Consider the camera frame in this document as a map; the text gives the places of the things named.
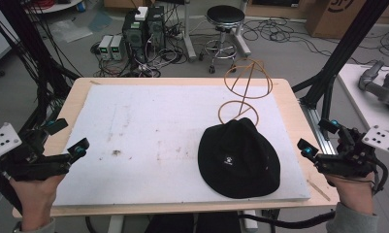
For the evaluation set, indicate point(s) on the person's left hand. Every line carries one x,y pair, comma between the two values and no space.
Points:
35,197

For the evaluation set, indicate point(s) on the white foam mat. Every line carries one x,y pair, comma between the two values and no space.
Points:
134,129

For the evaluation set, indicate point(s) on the grey bench power supply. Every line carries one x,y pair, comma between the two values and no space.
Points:
104,47
117,48

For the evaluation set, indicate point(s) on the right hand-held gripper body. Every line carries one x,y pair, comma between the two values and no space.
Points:
350,161

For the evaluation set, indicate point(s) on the person's right hand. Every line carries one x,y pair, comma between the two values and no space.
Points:
352,191

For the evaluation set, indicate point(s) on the small white box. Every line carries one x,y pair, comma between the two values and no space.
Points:
141,13

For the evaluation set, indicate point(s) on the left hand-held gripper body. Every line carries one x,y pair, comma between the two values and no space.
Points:
27,166

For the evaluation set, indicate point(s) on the black frame strut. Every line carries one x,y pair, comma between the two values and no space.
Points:
347,45

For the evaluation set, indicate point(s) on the cardboard box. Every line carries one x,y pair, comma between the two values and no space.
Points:
328,19

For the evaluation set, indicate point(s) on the aluminium rail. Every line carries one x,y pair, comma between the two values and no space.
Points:
316,126

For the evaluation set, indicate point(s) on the white side table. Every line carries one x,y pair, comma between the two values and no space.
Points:
360,97

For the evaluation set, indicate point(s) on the thin wooden stick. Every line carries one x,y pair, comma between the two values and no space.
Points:
318,190

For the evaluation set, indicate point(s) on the black computer tower green panel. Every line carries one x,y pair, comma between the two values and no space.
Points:
134,39

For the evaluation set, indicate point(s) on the grey desk leg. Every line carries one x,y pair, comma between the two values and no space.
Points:
189,32
242,39

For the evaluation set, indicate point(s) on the black round stool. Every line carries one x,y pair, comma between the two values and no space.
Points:
225,14

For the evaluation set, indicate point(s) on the black knit hat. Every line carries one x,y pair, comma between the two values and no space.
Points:
237,155

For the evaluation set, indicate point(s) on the wooden table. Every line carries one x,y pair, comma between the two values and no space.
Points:
292,106

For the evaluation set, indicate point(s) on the clear plastic sheet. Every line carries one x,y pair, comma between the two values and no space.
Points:
71,30

